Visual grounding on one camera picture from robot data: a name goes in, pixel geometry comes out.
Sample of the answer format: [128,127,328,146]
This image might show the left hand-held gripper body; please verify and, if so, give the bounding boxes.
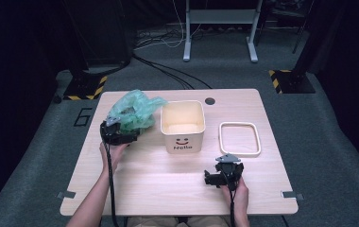
[99,115,131,147]

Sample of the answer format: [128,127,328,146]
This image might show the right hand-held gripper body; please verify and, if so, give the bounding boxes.
[214,152,246,190]

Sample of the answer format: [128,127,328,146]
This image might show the cream bin rim ring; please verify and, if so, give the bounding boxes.
[217,121,263,159]

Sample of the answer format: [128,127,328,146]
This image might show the green plastic trash bag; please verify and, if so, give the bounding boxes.
[108,89,169,135]

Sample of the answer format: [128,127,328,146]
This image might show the cream trash bin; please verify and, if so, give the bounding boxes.
[160,99,207,155]

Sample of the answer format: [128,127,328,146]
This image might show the person's left hand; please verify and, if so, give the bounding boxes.
[98,141,130,178]

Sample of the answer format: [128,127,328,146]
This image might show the person's right hand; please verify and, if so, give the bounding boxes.
[219,176,250,216]

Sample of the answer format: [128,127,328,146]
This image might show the crumpled paper waste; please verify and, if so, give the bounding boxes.
[117,106,138,117]

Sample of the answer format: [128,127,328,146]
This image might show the black stand with striped base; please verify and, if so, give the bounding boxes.
[267,0,346,95]
[61,0,109,101]

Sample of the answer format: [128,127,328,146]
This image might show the grey tape piece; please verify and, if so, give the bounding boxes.
[281,189,305,201]
[56,190,77,201]

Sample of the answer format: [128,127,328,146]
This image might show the black cabinet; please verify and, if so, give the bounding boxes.
[73,0,133,67]

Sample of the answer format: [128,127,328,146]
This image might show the right hand-held gripper black cable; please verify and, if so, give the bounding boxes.
[227,184,237,227]

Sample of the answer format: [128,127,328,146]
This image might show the hand-held gripper black cable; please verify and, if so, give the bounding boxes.
[102,142,121,227]
[227,184,237,227]

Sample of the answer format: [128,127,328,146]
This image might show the left hand-held gripper black cable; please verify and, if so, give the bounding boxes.
[102,142,121,227]

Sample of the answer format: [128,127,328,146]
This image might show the black floor cables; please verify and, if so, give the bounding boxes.
[86,51,214,91]

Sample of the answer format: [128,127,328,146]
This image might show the tangle of thin floor cables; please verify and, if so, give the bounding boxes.
[134,0,207,50]

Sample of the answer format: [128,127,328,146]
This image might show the white metal desk frame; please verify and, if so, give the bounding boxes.
[181,0,261,63]

